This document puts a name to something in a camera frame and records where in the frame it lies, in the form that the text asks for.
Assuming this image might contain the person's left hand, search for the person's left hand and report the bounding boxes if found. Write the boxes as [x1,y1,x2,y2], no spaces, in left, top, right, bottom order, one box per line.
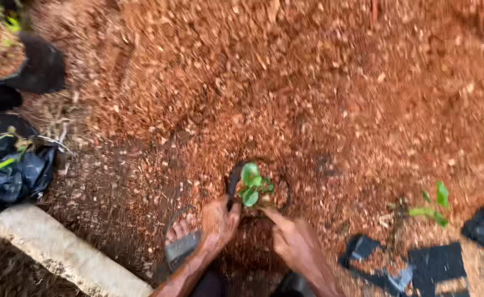
[200,196,242,253]

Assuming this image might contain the person's right hand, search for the person's right hand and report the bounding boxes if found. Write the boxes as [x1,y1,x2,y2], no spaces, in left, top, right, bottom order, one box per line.
[262,208,323,270]

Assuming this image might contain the black nursery bag with soil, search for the black nursery bag with soil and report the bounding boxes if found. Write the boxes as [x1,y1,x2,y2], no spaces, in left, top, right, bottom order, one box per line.
[225,160,293,216]

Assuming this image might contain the green seedling with round leaves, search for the green seedling with round leaves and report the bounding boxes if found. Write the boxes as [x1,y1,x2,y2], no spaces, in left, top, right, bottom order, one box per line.
[238,162,275,208]

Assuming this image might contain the person's foot in grey sandal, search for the person's foot in grey sandal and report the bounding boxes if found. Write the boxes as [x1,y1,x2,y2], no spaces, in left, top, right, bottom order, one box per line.
[163,207,204,274]

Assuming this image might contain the person's dark trousers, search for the person's dark trousers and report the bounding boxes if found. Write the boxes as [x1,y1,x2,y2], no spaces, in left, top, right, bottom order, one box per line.
[190,267,317,297]

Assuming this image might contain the small loose green seedling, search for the small loose green seedling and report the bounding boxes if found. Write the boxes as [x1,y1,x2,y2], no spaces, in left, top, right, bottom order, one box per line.
[408,180,451,228]

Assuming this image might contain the flat empty black nursery bags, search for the flat empty black nursery bags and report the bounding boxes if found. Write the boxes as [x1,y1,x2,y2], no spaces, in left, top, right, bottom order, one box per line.
[338,234,470,297]

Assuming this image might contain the concrete curb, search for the concrete curb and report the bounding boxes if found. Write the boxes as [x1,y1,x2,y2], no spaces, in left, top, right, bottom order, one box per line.
[0,201,154,297]

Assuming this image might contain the heap of crumpled black bags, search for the heap of crumpled black bags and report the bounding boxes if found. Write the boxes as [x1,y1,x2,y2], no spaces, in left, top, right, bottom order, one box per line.
[0,112,60,218]

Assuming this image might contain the soil-filled black bag with plant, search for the soil-filled black bag with plant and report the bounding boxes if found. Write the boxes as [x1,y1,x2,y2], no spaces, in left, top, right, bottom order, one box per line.
[0,16,68,96]

